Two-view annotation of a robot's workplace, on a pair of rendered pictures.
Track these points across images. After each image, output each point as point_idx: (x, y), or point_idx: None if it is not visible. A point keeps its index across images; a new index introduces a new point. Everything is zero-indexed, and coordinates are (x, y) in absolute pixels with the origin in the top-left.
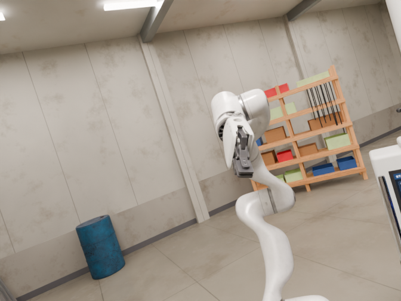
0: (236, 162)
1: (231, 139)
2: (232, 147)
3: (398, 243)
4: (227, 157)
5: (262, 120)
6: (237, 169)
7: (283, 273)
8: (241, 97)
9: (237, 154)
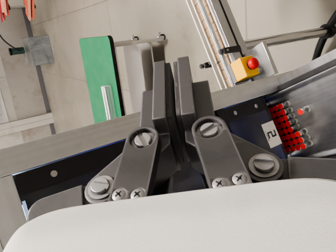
0: (152, 107)
1: (53, 237)
2: (118, 200)
3: None
4: (280, 234)
5: None
6: (157, 71)
7: None
8: None
9: (126, 138)
